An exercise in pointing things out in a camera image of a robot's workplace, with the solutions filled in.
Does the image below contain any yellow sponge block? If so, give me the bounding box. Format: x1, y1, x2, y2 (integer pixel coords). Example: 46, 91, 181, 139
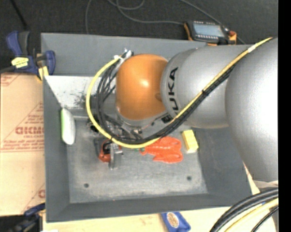
181, 129, 200, 154

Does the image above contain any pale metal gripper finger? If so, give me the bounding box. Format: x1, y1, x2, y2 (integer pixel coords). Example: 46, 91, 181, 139
108, 144, 124, 171
94, 138, 104, 157

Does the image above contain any black cylinder on white bracket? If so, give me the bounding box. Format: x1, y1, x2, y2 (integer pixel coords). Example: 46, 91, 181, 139
160, 114, 173, 125

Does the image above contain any white and green oblong brush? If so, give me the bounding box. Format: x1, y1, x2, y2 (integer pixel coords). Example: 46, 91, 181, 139
60, 107, 76, 145

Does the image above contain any small orange-red toy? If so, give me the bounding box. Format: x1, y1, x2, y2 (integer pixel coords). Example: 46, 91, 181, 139
98, 140, 112, 163

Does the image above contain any brown cardboard board, red print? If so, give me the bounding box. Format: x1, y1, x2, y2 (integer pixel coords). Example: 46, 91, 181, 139
0, 72, 46, 218

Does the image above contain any orange-red toy lobster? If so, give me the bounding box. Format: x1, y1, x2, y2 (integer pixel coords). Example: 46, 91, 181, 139
139, 136, 184, 164

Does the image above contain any grey metal bin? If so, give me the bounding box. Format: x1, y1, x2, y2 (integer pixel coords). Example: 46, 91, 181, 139
40, 32, 260, 222

